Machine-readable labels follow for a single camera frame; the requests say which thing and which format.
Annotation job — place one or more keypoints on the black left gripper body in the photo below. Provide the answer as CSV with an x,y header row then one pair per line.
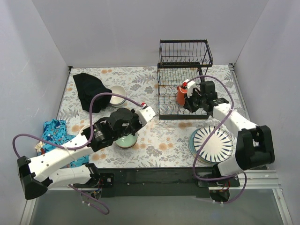
x,y
135,121

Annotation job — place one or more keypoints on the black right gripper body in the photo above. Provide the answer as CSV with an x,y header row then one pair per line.
x,y
190,104

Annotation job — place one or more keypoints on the orange ceramic mug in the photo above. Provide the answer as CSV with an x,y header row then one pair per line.
x,y
180,95

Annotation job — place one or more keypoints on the black wire dish rack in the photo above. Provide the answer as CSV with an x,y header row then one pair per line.
x,y
180,60

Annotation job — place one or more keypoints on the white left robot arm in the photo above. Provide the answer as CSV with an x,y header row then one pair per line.
x,y
38,174

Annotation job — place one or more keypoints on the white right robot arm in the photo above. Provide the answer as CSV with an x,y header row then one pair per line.
x,y
233,146

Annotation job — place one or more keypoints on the green celadon bowl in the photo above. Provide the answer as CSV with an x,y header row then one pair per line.
x,y
126,141

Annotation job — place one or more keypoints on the cream pink bowl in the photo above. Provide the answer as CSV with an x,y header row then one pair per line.
x,y
83,128

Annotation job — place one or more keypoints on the floral table mat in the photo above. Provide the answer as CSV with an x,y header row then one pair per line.
x,y
161,143

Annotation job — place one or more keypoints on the blue striped white plate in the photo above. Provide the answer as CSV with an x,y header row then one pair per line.
x,y
224,141

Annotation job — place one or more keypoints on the black cloth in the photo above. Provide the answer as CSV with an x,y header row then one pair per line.
x,y
88,87

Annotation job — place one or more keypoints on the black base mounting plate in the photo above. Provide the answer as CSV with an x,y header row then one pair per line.
x,y
176,181

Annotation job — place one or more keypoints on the blue patterned cloth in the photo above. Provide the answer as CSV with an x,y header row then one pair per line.
x,y
55,131

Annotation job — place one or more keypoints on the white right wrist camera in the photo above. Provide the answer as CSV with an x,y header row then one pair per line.
x,y
189,86

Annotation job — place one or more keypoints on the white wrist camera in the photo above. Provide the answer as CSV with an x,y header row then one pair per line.
x,y
145,114
189,86

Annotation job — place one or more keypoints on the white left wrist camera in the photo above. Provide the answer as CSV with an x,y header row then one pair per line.
x,y
145,114

